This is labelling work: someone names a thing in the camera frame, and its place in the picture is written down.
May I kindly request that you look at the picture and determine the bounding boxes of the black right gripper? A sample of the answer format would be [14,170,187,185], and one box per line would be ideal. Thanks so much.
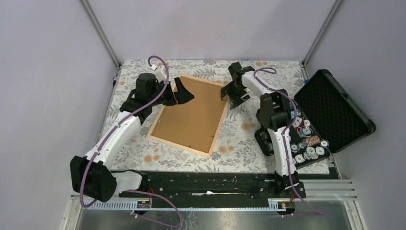
[220,81,250,110]

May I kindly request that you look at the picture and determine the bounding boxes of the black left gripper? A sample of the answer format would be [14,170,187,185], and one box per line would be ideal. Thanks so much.
[149,77,194,106]

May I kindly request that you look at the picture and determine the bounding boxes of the brown cardboard backing board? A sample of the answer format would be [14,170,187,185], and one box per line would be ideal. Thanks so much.
[149,77,227,154]

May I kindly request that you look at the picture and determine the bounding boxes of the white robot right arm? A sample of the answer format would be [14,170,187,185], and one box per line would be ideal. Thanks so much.
[220,62,297,177]

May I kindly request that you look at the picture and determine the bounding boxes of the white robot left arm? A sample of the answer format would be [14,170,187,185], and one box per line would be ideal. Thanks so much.
[70,66,194,202]

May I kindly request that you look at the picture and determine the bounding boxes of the black poker chip case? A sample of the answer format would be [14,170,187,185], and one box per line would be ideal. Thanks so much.
[255,69,376,169]

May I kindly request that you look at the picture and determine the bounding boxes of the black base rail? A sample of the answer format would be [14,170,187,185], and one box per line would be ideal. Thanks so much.
[119,171,306,209]

